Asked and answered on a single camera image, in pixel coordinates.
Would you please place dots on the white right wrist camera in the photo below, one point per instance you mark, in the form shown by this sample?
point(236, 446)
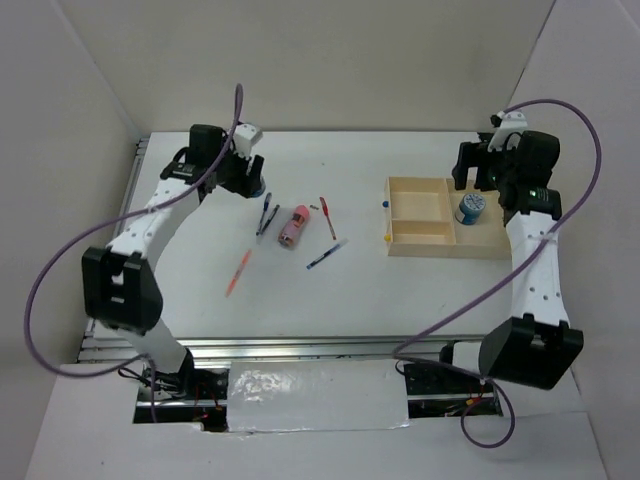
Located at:
point(508, 126)

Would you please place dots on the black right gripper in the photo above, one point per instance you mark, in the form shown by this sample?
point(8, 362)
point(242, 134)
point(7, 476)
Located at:
point(470, 155)

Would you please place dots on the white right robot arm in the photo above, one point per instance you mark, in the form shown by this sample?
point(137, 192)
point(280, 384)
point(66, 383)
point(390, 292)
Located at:
point(536, 345)

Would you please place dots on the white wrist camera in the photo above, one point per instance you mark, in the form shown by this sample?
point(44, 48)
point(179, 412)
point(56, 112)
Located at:
point(245, 137)
point(508, 126)

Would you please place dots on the blue capped gel pen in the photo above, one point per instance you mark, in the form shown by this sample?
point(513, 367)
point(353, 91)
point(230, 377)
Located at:
point(265, 208)

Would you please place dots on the pink capped marker bottle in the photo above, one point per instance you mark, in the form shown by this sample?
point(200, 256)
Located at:
point(292, 230)

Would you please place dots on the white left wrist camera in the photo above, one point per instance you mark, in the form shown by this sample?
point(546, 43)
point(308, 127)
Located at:
point(245, 137)

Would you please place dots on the wooden compartment tray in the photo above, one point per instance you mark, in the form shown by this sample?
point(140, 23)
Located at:
point(420, 221)

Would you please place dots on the silver foil sheet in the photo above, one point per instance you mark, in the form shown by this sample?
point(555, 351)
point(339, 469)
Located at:
point(353, 395)

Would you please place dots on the blue refill pen clear cap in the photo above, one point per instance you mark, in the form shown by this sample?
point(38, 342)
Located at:
point(336, 247)

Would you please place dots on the aluminium frame rail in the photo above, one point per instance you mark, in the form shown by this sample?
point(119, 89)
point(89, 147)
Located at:
point(357, 301)

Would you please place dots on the orange highlighter pen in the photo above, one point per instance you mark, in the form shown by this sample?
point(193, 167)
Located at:
point(233, 282)

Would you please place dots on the black gel pen clear cap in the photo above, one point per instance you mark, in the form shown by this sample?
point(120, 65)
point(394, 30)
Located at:
point(267, 223)

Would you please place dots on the red gel pen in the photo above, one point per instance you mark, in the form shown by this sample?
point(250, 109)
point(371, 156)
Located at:
point(326, 213)

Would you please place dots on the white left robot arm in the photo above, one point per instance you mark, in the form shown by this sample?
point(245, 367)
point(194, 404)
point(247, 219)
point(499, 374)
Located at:
point(119, 285)

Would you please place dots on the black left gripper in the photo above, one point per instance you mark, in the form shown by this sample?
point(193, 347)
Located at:
point(246, 184)

